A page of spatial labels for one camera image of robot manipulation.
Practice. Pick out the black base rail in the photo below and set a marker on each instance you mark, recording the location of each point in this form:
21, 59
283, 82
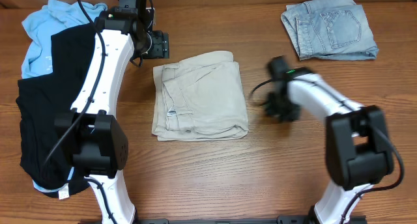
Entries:
228, 221

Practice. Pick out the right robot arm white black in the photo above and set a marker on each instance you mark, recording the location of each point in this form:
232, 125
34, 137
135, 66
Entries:
358, 152

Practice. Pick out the beige shorts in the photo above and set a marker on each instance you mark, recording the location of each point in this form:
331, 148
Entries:
200, 99

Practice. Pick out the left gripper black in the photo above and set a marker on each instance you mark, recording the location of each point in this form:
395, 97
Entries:
164, 45

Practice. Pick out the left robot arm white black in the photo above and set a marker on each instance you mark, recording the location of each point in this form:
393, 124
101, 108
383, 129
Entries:
92, 140

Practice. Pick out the folded denim shorts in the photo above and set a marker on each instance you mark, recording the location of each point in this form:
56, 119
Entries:
330, 29

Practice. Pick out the black garment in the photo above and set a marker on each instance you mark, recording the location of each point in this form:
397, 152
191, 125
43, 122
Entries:
41, 98

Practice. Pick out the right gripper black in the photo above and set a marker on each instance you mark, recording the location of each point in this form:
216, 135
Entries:
277, 112

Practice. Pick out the light blue shirt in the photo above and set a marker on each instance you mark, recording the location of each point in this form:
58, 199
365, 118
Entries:
51, 19

